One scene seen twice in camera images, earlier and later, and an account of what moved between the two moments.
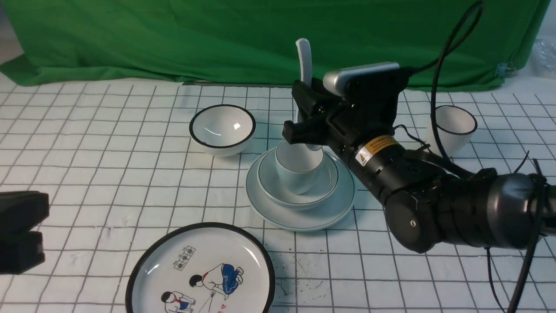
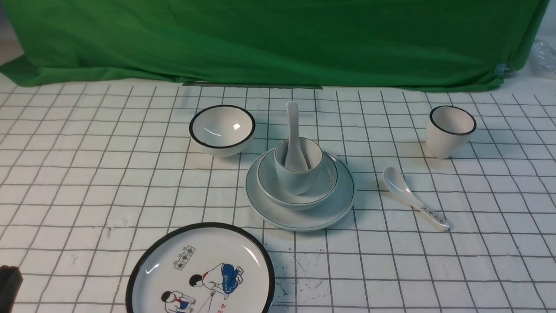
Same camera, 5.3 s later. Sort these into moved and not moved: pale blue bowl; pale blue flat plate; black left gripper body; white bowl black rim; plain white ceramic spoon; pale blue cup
Moved: black left gripper body; plain white ceramic spoon
Not moved: pale blue cup; pale blue flat plate; white bowl black rim; pale blue bowl
